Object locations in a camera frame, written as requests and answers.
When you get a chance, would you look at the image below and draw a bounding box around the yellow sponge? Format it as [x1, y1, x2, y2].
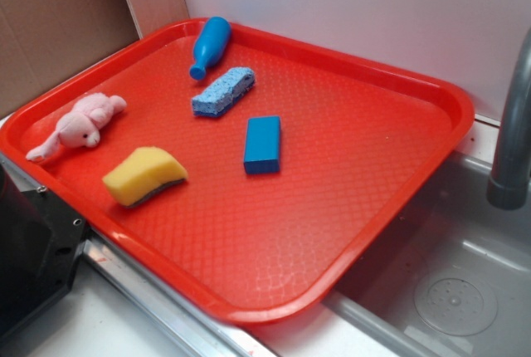
[102, 146, 188, 207]

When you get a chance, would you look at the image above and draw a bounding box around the red plastic tray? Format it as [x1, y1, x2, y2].
[1, 19, 474, 325]

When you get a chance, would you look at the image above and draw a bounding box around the grey sink basin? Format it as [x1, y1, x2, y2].
[324, 153, 530, 356]

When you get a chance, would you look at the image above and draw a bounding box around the blue plastic bottle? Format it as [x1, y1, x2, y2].
[189, 17, 231, 81]

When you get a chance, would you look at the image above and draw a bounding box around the grey faucet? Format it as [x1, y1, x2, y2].
[487, 34, 530, 210]

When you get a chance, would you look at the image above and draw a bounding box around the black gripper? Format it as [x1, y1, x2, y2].
[1, 169, 87, 340]

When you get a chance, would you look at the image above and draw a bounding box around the blue rectangular block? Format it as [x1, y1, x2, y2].
[243, 115, 281, 175]

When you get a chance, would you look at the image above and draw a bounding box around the pink plush bunny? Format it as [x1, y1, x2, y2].
[26, 93, 127, 162]

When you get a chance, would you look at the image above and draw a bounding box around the brown cardboard panel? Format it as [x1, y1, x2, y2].
[1, 0, 188, 116]

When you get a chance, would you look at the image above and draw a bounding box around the blue sponge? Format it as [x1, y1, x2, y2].
[192, 67, 256, 118]

